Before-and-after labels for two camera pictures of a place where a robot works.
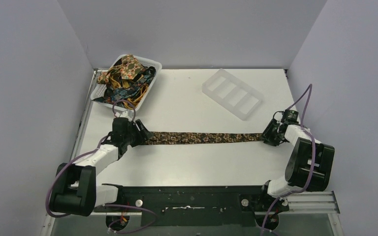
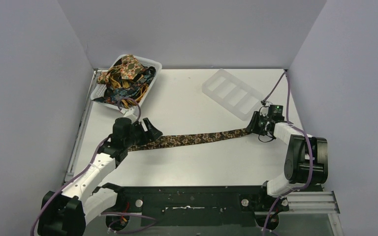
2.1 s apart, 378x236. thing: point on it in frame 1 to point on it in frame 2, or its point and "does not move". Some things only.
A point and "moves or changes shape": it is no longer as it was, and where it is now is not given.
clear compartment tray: [233, 94] does not move
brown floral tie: [200, 137] moves or changes shape
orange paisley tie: [129, 68] does not move
